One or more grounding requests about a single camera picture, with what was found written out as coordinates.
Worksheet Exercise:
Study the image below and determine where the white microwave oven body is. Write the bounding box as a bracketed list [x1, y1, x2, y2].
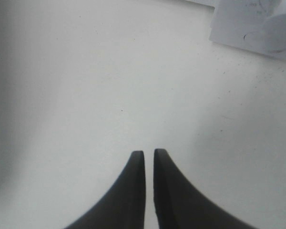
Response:
[197, 0, 286, 60]

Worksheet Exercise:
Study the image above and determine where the white microwave knob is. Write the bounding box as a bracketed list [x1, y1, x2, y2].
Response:
[263, 13, 286, 37]

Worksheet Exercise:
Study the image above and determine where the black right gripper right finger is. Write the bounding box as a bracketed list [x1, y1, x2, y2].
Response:
[153, 149, 250, 229]

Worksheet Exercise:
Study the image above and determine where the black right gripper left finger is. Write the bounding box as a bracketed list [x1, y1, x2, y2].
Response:
[67, 151, 146, 229]

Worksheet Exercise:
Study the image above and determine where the round white door-release button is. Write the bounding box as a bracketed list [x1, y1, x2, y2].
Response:
[243, 31, 286, 53]

